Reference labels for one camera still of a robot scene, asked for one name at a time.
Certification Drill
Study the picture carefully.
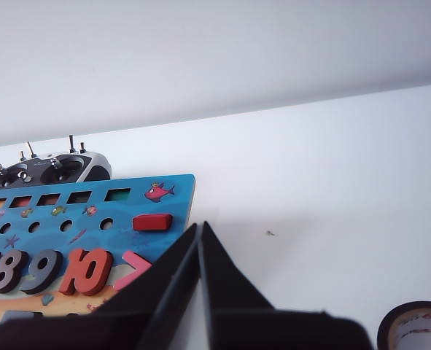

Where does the dark blue number nine piece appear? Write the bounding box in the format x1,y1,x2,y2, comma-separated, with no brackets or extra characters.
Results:
20,249,63,295

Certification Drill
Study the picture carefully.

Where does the black silver RC transmitter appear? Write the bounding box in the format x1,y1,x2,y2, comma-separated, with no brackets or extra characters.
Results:
0,134,112,193

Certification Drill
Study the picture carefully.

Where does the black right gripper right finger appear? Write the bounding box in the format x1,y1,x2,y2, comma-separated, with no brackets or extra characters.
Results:
199,221,375,350

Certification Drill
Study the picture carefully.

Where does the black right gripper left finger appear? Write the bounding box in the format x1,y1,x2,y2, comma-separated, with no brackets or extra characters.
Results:
0,222,201,350

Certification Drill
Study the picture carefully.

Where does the pink greater-than sign piece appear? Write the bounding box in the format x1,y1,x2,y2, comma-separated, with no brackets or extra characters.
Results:
112,250,153,292

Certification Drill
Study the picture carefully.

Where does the red minus sign piece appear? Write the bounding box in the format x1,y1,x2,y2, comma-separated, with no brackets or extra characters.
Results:
132,214,174,232

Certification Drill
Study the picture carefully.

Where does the orange number ten piece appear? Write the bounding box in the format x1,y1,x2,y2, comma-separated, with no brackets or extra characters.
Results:
58,248,114,296

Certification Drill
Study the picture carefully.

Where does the wooden number shape puzzle board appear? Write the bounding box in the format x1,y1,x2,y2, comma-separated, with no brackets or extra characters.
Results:
0,174,196,329

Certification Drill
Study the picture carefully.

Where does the black tape roll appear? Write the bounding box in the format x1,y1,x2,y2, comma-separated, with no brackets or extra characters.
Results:
377,301,431,350

